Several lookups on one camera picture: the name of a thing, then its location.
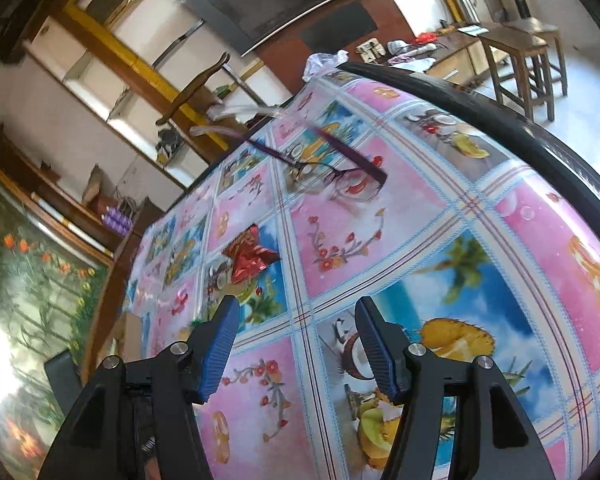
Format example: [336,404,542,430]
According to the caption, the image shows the purple framed eyeglasses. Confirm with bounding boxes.
[189,101,389,204]

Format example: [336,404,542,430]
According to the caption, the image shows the dark wooden chair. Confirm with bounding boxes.
[154,51,292,127]

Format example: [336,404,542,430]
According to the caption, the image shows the dark bag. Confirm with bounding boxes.
[154,129,184,164]

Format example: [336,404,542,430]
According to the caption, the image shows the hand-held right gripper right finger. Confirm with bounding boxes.
[354,296,557,480]

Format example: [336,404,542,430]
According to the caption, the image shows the flower wall poster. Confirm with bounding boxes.
[0,167,112,480]

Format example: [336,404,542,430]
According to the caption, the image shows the wooden stool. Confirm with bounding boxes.
[501,16,569,99]
[479,24,552,122]

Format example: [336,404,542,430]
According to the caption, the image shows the low wooden cabinet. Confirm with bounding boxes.
[350,29,487,92]

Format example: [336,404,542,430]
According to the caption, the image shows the brown paper bag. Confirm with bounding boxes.
[81,164,104,207]

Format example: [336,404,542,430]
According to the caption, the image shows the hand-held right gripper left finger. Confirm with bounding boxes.
[37,295,242,480]

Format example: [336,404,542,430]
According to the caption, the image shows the wooden sideboard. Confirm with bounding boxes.
[77,195,168,382]

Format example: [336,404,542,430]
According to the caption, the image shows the red foil snack packet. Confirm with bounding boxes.
[221,224,282,282]

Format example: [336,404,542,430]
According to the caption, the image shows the black rimmed round table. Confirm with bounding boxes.
[122,61,600,480]

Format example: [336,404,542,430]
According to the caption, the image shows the wooden wall shelf unit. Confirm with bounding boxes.
[0,0,482,197]

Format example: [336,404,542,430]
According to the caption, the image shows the white plastic bag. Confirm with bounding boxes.
[301,51,352,82]

